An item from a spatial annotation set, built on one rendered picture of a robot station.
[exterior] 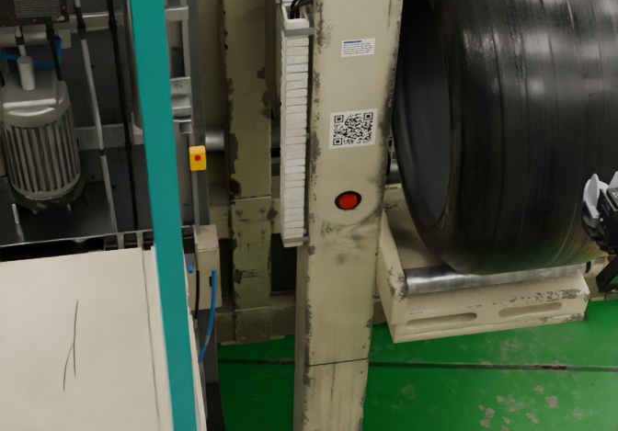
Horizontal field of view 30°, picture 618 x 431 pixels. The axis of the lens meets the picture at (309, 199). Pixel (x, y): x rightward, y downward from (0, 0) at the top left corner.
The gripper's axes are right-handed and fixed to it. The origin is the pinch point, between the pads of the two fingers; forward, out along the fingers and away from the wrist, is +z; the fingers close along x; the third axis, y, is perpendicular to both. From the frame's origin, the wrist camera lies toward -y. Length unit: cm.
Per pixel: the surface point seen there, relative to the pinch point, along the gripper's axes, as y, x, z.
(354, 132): -1.2, 31.4, 22.1
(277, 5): 1, 38, 61
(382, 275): -32.2, 25.7, 21.9
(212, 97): -45, 48, 104
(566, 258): -17.9, -0.3, 5.2
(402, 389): -118, 6, 71
